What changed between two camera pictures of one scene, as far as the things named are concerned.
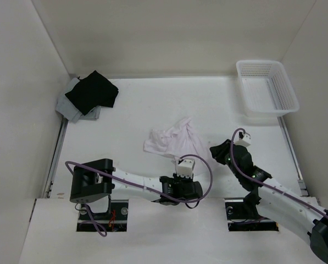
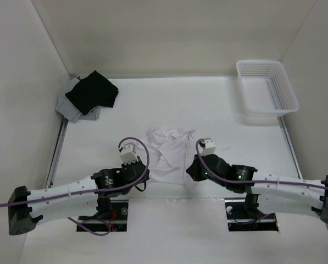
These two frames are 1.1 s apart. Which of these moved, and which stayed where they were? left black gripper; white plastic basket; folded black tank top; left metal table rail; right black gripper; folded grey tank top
Moved: left black gripper; right black gripper
Stayed: white plastic basket; folded grey tank top; left metal table rail; folded black tank top
